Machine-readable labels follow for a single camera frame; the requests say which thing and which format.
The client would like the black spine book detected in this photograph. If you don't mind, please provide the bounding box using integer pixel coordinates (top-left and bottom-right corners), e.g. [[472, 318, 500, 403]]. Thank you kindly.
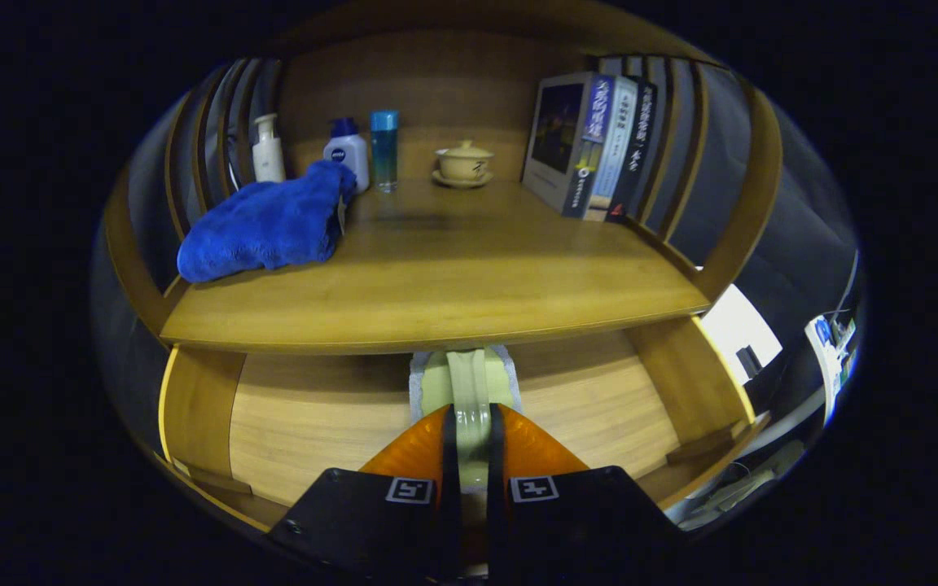
[[606, 77, 659, 224]]

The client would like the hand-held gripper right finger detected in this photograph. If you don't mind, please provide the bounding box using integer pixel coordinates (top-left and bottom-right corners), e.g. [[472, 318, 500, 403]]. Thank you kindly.
[[485, 403, 686, 583]]

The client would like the white spine book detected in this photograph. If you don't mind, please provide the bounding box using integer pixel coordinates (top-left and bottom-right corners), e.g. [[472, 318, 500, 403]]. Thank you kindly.
[[585, 76, 639, 222]]

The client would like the white power strip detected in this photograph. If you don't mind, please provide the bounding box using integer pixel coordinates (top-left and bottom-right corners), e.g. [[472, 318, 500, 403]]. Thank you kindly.
[[804, 313, 858, 426]]

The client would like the teal bottle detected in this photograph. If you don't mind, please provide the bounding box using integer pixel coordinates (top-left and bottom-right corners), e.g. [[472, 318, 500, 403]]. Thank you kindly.
[[370, 110, 400, 194]]

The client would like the blue towel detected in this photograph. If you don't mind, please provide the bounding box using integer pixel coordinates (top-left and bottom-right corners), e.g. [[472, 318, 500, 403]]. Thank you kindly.
[[177, 160, 358, 284]]

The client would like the beige lidded teacup with saucer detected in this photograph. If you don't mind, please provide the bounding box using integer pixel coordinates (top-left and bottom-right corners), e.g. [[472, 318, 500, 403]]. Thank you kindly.
[[432, 140, 495, 190]]

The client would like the white side cabinet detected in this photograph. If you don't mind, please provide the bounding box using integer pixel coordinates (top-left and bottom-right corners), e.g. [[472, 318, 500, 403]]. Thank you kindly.
[[699, 283, 785, 385]]

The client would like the wooden countertop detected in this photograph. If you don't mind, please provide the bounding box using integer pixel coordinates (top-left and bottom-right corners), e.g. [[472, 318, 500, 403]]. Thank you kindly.
[[161, 177, 710, 355]]

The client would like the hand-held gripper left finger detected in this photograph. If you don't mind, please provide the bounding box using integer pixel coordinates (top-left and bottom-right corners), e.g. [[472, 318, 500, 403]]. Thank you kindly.
[[268, 403, 463, 583]]

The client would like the wooden drawer with black knob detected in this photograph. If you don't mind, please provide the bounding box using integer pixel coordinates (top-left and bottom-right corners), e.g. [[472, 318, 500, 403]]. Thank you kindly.
[[158, 316, 771, 534]]

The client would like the wooden cabinet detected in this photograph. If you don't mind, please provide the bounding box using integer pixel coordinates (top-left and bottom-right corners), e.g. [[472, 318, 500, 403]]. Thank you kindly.
[[103, 0, 783, 534]]

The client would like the white pump bottle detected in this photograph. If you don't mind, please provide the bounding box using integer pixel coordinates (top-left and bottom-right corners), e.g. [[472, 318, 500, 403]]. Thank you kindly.
[[252, 113, 287, 184]]

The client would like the white lotion bottle blue cap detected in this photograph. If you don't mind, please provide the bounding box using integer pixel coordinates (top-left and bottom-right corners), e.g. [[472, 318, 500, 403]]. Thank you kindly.
[[322, 117, 370, 193]]

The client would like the grey book with blue spine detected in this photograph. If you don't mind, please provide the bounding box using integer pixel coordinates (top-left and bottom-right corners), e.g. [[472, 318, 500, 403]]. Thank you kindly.
[[521, 72, 616, 219]]

